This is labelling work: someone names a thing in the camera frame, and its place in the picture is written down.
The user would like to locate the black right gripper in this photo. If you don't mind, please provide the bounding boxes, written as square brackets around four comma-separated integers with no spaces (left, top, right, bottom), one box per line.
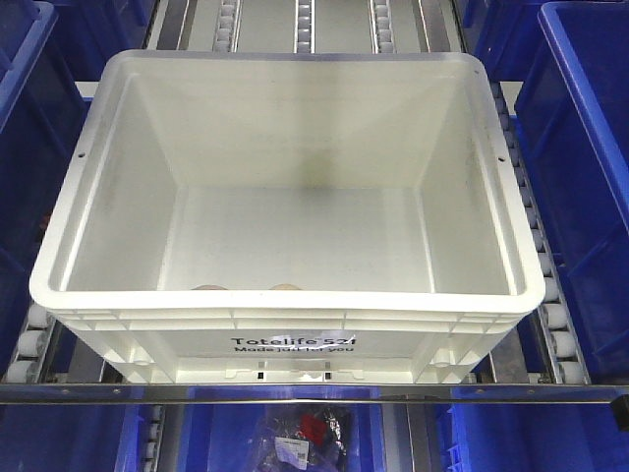
[610,394,629,433]

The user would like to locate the yellow plush toy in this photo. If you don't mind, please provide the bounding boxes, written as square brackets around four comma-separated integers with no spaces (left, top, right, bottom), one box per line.
[270,283,301,290]

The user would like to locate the white plastic tote box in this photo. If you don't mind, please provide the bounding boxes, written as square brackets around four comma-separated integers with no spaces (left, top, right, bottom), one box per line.
[29,50,545,384]

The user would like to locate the white roller track right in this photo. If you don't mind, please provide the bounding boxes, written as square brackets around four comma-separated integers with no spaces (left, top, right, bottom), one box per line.
[488,82,591,386]

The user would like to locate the white roller track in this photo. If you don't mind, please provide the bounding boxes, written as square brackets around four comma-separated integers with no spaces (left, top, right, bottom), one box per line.
[488,82,591,386]
[2,301,60,384]
[139,405,166,472]

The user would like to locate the blue bin lower right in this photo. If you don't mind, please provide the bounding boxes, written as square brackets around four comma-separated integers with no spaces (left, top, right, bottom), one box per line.
[435,403,628,471]

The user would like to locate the blue bin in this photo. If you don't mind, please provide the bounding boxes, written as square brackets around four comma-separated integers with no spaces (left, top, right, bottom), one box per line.
[435,403,628,471]
[515,1,628,384]
[1,1,86,368]
[1,404,151,471]

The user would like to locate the blue bin right side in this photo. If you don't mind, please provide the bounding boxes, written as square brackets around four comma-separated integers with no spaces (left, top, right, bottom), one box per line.
[515,1,628,384]

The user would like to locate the clear bag with red part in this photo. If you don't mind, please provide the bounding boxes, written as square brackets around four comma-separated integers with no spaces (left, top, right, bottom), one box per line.
[252,404,353,471]

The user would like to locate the blue bin lower shelf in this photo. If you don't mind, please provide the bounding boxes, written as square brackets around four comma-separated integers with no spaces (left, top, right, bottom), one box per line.
[176,385,385,471]

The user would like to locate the roller track back right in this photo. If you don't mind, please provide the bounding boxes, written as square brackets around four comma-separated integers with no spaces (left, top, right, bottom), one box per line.
[368,0,396,54]

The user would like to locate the lower white roller track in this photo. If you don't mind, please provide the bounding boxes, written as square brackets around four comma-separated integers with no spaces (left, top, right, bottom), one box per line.
[139,405,166,472]

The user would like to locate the roller track back middle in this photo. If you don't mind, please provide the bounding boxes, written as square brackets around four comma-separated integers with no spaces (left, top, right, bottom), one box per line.
[293,0,315,54]

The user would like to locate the roller track back left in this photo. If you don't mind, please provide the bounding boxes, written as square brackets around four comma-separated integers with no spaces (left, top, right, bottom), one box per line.
[212,0,243,53]

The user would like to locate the blue bin lower left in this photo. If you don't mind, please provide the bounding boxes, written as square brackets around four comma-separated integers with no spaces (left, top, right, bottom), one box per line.
[1,404,151,471]

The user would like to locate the white roller track left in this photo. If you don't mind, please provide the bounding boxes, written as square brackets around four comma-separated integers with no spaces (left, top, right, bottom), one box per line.
[2,301,60,384]

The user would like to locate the blue bin left side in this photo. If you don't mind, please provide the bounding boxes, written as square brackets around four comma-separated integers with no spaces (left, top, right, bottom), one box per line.
[1,1,86,368]

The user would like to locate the steel shelf front rail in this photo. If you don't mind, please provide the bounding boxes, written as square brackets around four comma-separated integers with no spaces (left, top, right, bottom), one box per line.
[1,383,628,405]

